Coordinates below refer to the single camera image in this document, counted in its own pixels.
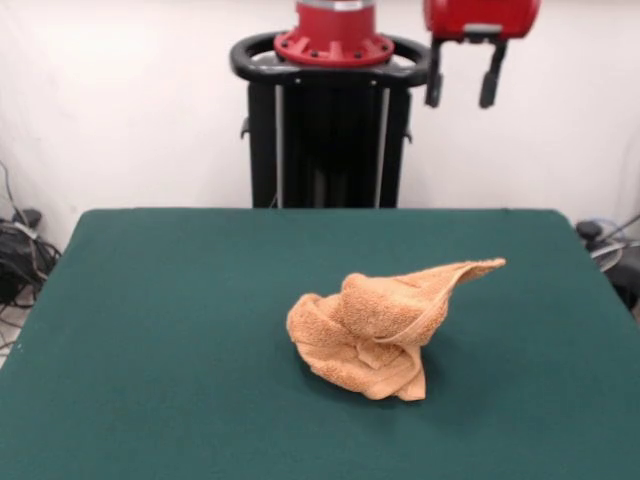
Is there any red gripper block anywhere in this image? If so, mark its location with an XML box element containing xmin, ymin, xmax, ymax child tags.
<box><xmin>423</xmin><ymin>0</ymin><xmax>543</xmax><ymax>109</ymax></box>

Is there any orange terry towel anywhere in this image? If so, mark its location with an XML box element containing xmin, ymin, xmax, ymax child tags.
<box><xmin>286</xmin><ymin>257</ymin><xmax>507</xmax><ymax>403</ymax></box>

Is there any black stand base with caster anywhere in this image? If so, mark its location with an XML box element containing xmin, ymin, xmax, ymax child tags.
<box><xmin>574</xmin><ymin>219</ymin><xmax>640</xmax><ymax>321</ymax></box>

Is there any dark green table cloth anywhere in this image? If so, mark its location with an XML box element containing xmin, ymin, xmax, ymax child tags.
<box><xmin>0</xmin><ymin>208</ymin><xmax>640</xmax><ymax>480</ymax></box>

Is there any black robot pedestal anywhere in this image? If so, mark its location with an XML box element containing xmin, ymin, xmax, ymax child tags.
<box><xmin>229</xmin><ymin>32</ymin><xmax>439</xmax><ymax>209</ymax></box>

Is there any black floor cable tangle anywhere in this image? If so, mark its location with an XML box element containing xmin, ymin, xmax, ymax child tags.
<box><xmin>0</xmin><ymin>159</ymin><xmax>64</xmax><ymax>351</ymax></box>

